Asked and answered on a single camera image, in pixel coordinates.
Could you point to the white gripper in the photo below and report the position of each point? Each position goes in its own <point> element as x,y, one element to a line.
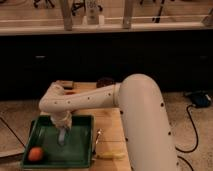
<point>62,121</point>

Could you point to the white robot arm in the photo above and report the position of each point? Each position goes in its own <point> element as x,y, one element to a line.
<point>144,117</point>

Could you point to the green plastic tray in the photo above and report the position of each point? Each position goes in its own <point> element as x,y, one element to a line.
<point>76,151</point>

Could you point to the brown rectangular block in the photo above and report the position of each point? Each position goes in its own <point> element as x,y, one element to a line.
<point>65,84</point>

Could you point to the metal spoon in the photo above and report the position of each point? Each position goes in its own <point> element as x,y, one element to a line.
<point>99,133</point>

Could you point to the orange fruit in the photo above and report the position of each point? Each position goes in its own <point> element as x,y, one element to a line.
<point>35,154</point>

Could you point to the dark red bowl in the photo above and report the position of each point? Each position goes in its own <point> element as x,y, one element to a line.
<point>104,82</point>

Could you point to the yellow banana toy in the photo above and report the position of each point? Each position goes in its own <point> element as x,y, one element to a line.
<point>111,155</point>

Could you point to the dark blue floor device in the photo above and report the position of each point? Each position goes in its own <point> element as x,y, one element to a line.
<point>199,98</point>

